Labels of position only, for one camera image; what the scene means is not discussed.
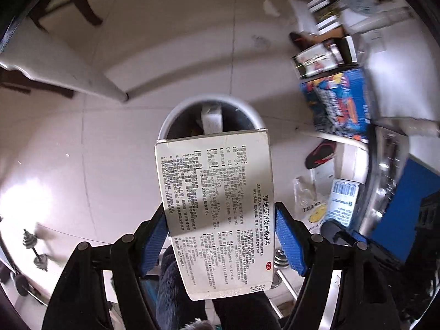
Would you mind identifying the white printed medicine box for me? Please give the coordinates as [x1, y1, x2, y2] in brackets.
[155, 129, 275, 300]

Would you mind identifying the white round trash bin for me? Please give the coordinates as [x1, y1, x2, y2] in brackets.
[157, 95, 265, 140]

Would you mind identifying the blue flat panel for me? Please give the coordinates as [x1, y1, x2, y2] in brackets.
[367, 157, 439, 262]

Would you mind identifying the black dumbbell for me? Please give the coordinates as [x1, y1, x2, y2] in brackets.
[23, 229, 48, 271]

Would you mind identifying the person's left black trouser leg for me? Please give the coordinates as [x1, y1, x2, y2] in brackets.
[156, 246, 213, 330]

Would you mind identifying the person's black trouser leg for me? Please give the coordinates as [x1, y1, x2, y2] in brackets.
[213, 291, 281, 330]
[156, 246, 213, 330]

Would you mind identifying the small blue white box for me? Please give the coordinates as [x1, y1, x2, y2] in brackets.
[325, 178, 360, 227]

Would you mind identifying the white plastic bag yellow logo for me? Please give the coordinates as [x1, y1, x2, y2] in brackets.
[293, 177, 328, 233]

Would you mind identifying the person's right black trouser leg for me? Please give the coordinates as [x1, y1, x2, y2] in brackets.
[213, 291, 281, 330]

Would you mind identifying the red black slipper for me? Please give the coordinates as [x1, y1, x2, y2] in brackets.
[305, 139, 336, 170]

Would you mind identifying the blue printed cardboard box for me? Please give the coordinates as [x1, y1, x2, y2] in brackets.
[300, 68, 371, 144]

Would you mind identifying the black white printed box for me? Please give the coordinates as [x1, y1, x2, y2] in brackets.
[291, 43, 344, 78]

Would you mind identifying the dark wooden chair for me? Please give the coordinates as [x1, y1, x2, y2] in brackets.
[27, 0, 104, 34]

